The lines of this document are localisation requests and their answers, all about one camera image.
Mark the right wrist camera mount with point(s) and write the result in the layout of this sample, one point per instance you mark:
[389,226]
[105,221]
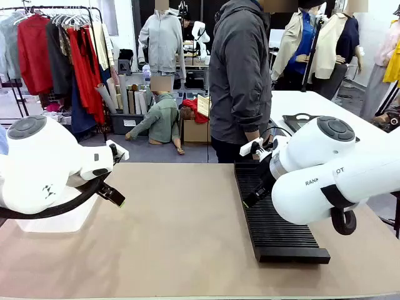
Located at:
[250,147]

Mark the mannequin in cream jacket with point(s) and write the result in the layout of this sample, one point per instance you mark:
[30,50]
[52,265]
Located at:
[328,47]

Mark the clear plastic storage box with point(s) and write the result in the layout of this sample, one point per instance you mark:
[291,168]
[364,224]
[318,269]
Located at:
[56,223]

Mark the pile of mixed fabric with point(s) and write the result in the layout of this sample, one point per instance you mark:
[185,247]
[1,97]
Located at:
[57,114]

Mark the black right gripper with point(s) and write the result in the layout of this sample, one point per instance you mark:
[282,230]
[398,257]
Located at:
[267,182]

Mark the mannequin torso in green jacket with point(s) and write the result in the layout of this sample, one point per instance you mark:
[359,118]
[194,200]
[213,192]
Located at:
[162,118]

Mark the cream paper roll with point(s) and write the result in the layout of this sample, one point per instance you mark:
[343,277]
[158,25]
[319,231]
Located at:
[113,92]

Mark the gray plastic bin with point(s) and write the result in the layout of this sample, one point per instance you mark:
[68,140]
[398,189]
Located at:
[120,125]

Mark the dark gray hanging garment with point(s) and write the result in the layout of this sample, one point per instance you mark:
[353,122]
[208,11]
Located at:
[57,62]

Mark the mannequin in gray hoodie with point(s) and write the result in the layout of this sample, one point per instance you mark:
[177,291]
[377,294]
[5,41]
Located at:
[161,40]

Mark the brown paper roll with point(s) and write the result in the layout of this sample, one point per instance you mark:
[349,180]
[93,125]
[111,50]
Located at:
[131,101]

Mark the mannequin in beige jacket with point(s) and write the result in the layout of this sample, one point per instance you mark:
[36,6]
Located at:
[293,37]

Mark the person's right hand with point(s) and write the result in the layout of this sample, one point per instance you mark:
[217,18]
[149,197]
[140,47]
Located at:
[253,137]

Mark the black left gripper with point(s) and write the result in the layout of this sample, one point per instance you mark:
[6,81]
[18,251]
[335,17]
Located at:
[103,187]

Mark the black metal stand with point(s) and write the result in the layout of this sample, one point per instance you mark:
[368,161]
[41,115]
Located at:
[395,218]

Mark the red hanging jacket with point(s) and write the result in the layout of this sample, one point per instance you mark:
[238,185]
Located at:
[32,53]

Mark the small white background robot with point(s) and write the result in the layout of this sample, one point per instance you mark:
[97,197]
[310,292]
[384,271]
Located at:
[200,31]

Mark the black slotted PCB rack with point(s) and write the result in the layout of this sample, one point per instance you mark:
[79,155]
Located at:
[281,237]

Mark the white table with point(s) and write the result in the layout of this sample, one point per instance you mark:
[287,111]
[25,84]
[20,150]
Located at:
[306,103]

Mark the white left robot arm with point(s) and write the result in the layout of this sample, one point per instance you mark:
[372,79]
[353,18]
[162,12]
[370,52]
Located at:
[40,162]

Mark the person in gray jacket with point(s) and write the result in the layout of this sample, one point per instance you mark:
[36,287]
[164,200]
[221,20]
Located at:
[237,78]

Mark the black metal clothes rack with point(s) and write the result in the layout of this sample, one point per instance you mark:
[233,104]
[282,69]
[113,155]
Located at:
[105,132]

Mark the black tripod pole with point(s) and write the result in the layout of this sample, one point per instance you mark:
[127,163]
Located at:
[312,53]

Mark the navy hanging garment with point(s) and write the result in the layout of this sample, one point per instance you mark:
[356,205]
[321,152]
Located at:
[79,118]

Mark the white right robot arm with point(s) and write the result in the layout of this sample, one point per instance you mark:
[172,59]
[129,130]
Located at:
[312,193]

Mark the light gray hanging garment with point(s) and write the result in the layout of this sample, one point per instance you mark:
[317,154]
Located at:
[9,47]

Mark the light blue garment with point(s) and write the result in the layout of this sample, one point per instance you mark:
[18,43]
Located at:
[3,140]

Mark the gray paper roll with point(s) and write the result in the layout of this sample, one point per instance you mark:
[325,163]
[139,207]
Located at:
[123,93]

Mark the cardboard box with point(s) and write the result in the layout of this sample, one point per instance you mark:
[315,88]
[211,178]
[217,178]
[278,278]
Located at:
[195,132]

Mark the white monitor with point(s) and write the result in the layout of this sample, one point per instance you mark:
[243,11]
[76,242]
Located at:
[276,37]

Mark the red hanging dress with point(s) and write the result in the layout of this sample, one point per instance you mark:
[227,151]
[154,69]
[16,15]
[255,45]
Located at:
[82,72]

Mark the mannequin with yellow garment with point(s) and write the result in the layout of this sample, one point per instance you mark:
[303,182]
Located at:
[378,87]

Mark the white paper roll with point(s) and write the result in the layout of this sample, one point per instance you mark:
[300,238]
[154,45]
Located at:
[104,97]
[140,101]

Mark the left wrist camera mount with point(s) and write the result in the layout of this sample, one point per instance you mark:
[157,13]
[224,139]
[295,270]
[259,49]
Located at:
[122,153]

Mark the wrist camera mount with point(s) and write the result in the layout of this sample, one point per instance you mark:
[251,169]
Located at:
[250,147]
[122,153]

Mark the cream hanging garment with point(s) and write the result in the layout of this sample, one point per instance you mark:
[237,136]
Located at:
[100,47]

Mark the red cloth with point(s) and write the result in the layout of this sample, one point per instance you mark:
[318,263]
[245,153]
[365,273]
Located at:
[192,106]

